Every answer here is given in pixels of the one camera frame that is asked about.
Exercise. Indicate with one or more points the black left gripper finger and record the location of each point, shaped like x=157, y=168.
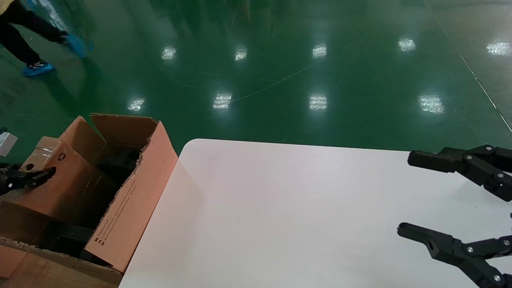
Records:
x=36, y=178

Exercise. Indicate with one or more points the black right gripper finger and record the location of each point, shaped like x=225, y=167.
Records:
x=452, y=160
x=444, y=244

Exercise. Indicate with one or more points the big open cardboard box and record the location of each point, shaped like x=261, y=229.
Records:
x=132, y=204

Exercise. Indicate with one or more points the black foam block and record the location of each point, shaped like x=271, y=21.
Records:
x=68, y=238
x=118, y=162

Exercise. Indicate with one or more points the person with blue shoe covers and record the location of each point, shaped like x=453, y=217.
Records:
x=18, y=44

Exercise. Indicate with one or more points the gray wrist camera with bracket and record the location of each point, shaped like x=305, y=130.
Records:
x=7, y=143

